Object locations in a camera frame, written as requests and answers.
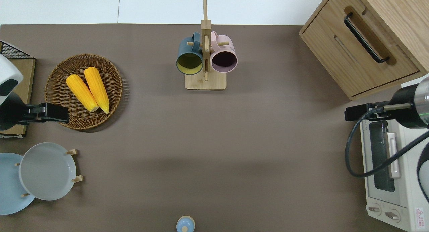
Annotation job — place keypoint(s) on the dark teal mug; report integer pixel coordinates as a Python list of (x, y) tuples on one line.
[(187, 48)]

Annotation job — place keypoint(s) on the wooden plate rack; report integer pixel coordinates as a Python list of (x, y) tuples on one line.
[(78, 178)]

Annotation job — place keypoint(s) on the grey plate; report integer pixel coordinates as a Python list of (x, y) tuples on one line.
[(47, 171)]

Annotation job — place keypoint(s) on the light blue plate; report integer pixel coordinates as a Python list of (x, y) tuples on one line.
[(10, 191)]

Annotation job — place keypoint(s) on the wooden mug tree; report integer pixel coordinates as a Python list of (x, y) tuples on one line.
[(205, 83)]

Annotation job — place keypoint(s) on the light wooden cabinet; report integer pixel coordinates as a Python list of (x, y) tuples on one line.
[(402, 17)]

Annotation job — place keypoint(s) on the yellow corn cob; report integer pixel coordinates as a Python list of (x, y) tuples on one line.
[(82, 93), (97, 89)]

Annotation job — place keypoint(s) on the white toaster oven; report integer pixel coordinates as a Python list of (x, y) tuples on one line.
[(378, 198)]

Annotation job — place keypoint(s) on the flat wooden board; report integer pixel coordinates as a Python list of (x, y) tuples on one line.
[(28, 78)]

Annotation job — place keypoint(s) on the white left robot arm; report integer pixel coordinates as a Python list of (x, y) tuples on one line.
[(6, 71)]

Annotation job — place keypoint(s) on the brown table mat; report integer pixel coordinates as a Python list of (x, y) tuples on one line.
[(234, 141)]

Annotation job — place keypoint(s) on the brown wicker basket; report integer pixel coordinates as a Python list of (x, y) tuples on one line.
[(57, 88)]

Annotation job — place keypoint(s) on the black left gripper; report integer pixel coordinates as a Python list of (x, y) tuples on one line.
[(10, 113)]

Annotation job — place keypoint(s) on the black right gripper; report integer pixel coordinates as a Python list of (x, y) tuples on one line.
[(404, 106)]

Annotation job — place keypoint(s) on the white oven knob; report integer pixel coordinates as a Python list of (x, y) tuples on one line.
[(392, 216), (374, 210)]

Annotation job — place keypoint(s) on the pink mug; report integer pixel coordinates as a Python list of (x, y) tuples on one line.
[(228, 48)]

